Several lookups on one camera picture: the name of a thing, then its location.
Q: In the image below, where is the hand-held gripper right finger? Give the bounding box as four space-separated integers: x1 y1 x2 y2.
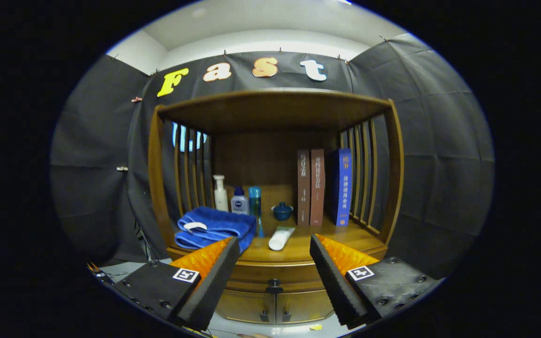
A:
309 234 442 330

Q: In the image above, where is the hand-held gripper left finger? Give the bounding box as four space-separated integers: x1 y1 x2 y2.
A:
113 236 240 331

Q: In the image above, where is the wooden drawer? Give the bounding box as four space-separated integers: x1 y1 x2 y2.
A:
226 261 327 292

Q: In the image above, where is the white and green tube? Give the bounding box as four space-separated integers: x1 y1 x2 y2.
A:
269 226 296 251

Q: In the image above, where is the wooden cabinet door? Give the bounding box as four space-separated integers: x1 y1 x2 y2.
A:
215 289 277 324
275 290 336 324

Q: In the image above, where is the wooden countertop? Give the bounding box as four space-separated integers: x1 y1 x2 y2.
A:
167 216 387 263

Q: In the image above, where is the wooden cabinet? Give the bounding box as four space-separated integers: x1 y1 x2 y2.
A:
147 90 405 325

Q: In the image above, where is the blue folded towel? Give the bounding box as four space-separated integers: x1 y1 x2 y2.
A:
175 207 257 254

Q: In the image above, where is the white bottle with blue cap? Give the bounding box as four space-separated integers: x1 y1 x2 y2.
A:
231 186 249 215

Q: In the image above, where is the white pump bottle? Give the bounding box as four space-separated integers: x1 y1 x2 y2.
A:
213 175 229 212

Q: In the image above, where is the blue lidded teacup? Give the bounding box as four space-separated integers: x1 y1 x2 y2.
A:
272 202 294 222

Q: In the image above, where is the teal clear bottle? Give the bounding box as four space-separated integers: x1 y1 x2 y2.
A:
248 186 263 223

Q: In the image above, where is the blue book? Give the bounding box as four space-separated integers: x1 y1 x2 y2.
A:
331 148 352 227

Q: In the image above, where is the reddish brown book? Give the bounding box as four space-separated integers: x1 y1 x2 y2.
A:
310 149 325 227

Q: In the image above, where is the dark brown book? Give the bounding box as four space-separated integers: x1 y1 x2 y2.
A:
297 150 311 228

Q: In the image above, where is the black floor device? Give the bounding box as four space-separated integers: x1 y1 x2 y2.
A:
87 262 114 284

